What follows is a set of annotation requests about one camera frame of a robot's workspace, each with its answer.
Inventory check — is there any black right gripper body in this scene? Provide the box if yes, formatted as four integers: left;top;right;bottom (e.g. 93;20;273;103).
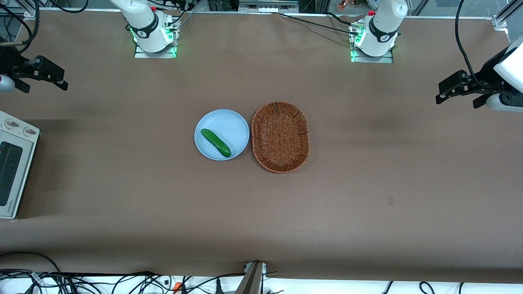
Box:
0;40;26;82

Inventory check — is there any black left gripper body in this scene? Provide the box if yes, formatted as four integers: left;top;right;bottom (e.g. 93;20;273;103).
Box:
469;56;508;96

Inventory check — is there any glass oven door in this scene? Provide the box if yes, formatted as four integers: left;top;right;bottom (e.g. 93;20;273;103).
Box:
0;138;33;220

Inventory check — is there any white toaster oven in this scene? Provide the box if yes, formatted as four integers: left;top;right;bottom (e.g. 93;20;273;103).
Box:
0;110;40;220

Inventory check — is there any brown table cover sheet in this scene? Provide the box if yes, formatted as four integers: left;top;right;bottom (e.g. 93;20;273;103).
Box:
0;9;523;284

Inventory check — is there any brown wicker basket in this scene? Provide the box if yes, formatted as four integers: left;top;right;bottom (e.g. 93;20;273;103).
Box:
251;101;311;174

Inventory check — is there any green cucumber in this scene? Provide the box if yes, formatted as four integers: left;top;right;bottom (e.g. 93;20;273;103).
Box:
200;129;232;158

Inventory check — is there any light blue plate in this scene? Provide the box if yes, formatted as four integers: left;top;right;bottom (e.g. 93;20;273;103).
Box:
194;109;250;161

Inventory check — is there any grey power strip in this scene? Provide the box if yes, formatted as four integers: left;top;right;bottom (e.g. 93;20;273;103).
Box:
239;0;299;13

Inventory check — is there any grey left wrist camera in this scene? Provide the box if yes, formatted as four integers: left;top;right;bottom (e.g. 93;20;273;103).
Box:
486;91;523;113

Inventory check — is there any aluminium frame post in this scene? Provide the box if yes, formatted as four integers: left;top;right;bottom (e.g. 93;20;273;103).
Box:
492;0;523;31
0;0;39;18

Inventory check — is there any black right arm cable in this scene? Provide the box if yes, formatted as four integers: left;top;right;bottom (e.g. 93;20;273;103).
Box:
0;0;40;53

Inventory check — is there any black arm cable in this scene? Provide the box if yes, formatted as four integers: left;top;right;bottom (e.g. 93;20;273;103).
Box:
455;0;493;89
0;0;40;53

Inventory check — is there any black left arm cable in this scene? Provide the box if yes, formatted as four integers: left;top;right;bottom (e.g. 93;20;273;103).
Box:
455;0;493;89

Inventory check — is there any black table cable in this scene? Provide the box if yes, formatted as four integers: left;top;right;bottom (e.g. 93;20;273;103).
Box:
278;12;361;35

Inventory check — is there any black floor cable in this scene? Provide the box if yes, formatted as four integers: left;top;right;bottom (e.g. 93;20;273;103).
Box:
0;251;63;278

